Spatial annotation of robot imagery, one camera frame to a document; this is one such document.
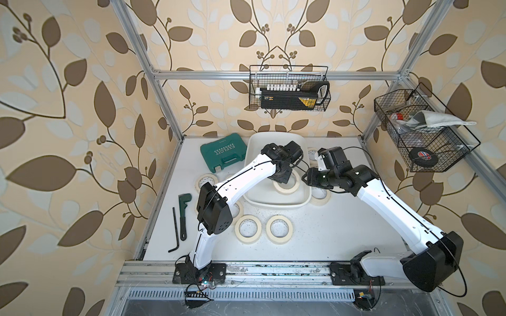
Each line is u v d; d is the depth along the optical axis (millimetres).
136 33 790
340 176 564
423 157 721
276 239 806
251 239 808
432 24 739
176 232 847
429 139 728
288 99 853
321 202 915
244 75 906
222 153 1081
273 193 800
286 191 788
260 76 911
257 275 753
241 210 889
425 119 638
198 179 990
